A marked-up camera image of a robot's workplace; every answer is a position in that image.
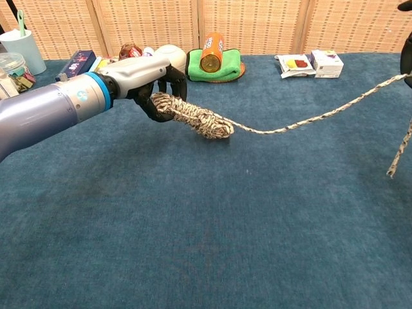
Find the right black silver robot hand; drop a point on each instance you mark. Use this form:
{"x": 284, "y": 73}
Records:
{"x": 407, "y": 61}

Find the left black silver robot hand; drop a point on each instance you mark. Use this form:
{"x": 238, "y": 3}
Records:
{"x": 138, "y": 75}

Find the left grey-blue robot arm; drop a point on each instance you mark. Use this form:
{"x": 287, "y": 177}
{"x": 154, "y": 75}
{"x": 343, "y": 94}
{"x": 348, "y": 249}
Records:
{"x": 38, "y": 112}

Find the orange bottle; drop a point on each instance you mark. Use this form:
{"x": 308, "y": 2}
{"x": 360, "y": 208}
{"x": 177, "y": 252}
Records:
{"x": 210, "y": 54}

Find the honey bottle yellow cap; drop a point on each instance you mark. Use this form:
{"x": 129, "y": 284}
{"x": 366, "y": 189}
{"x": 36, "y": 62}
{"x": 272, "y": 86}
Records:
{"x": 130, "y": 51}

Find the purple toothpaste tube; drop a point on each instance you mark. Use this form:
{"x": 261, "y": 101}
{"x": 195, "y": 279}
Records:
{"x": 148, "y": 51}

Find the yellow razor blister pack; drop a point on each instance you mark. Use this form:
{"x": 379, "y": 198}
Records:
{"x": 104, "y": 62}

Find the white upturned bowl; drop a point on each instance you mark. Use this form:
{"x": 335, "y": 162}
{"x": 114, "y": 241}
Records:
{"x": 174, "y": 54}

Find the light blue toothbrush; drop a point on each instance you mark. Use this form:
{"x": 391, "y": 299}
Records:
{"x": 96, "y": 64}

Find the bamboo folding screen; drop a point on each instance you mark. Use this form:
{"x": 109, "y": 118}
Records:
{"x": 145, "y": 22}

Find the green folded cloth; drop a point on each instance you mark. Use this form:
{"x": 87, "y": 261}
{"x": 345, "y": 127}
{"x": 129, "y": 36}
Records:
{"x": 194, "y": 67}

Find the dark blue rectangular box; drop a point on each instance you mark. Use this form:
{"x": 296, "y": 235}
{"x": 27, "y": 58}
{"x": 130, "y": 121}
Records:
{"x": 78, "y": 61}

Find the small white purple carton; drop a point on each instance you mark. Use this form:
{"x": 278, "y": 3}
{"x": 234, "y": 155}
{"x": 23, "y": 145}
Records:
{"x": 328, "y": 64}

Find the round wooden coaster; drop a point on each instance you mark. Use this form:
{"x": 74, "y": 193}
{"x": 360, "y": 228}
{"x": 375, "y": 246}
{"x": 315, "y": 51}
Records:
{"x": 242, "y": 69}

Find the white snack packet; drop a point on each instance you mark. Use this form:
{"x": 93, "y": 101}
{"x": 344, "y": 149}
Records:
{"x": 296, "y": 62}

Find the light blue plastic cup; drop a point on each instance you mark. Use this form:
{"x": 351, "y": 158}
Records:
{"x": 25, "y": 51}

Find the clear jar with clips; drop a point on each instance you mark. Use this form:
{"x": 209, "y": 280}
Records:
{"x": 13, "y": 69}

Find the green plastic spoon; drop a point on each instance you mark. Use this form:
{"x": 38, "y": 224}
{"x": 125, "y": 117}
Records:
{"x": 21, "y": 22}

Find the white sugar bag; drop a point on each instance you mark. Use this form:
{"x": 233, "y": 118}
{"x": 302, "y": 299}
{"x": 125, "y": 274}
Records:
{"x": 4, "y": 87}

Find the blue carpet table mat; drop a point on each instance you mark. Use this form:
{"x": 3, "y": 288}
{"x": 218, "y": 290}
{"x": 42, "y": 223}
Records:
{"x": 193, "y": 225}

